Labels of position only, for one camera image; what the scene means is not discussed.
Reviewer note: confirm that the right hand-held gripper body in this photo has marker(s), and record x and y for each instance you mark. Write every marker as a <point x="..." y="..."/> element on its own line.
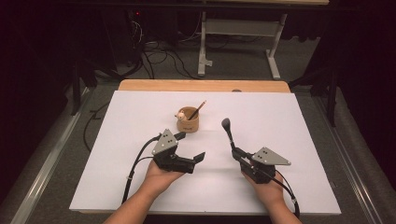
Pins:
<point x="269" y="158"/>

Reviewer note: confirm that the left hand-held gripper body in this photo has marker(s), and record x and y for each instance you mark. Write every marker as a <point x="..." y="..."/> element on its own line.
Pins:
<point x="165" y="142"/>

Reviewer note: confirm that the round wooden pen holder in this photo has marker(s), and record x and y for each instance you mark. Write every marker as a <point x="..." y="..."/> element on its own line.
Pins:
<point x="188" y="126"/>

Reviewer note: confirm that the thin black orange-tipped brush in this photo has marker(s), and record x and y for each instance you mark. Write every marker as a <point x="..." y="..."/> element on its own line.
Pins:
<point x="196" y="111"/>

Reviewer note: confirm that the black makeup brush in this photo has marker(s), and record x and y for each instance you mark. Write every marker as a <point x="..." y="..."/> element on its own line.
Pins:
<point x="226" y="123"/>

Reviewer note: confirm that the person's right hand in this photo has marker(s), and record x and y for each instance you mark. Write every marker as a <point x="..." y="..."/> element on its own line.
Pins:
<point x="269" y="191"/>

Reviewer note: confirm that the person's left hand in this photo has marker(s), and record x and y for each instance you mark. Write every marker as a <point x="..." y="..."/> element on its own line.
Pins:
<point x="158" y="180"/>

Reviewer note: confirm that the white table cover sheet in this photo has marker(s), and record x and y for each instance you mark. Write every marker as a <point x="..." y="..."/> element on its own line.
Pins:
<point x="249" y="109"/>

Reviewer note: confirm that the black metal stand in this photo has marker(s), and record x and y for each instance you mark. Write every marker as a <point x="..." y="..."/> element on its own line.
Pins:
<point x="332" y="102"/>
<point x="76" y="93"/>

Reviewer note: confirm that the aluminium floor rail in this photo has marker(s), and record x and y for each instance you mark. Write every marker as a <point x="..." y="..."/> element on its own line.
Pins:
<point x="49" y="168"/>
<point x="356" y="186"/>

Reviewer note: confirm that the white metal desk frame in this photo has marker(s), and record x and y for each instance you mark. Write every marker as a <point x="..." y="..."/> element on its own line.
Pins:
<point x="239" y="28"/>

